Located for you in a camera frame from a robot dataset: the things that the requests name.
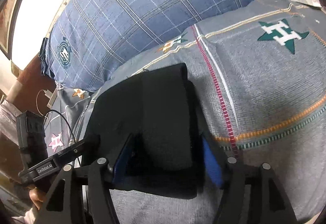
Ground black pants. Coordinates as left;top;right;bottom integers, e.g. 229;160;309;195
82;63;224;199

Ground person's left hand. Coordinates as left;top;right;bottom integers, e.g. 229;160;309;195
29;188;46;210

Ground white power strip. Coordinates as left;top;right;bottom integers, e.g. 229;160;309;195
46;89;57;109

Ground brown wooden headboard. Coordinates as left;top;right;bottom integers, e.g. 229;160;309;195
1;56;55;182

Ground blue plaid pillow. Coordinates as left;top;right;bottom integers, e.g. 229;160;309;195
39;0;254;91

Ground white charger with cable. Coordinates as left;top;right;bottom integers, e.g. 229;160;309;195
35;89;53;122

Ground framed wall picture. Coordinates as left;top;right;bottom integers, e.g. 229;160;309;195
1;0;22;60

